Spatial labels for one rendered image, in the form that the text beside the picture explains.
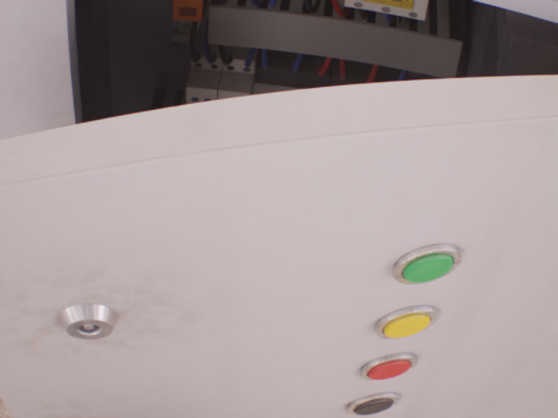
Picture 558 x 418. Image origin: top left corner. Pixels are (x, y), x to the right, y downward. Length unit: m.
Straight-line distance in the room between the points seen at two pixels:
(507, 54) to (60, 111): 0.22
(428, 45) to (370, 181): 0.28
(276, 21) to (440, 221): 0.26
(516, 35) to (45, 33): 0.22
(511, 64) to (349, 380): 0.19
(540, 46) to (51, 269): 0.25
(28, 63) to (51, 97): 0.03
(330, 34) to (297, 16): 0.02
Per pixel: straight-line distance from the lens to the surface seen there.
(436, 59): 0.72
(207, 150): 0.40
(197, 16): 0.73
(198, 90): 0.76
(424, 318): 0.55
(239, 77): 0.76
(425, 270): 0.50
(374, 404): 0.66
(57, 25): 0.53
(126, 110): 0.92
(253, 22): 0.71
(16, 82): 0.58
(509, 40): 0.56
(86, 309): 0.49
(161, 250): 0.46
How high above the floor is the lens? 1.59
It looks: 61 degrees down
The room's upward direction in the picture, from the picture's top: 6 degrees clockwise
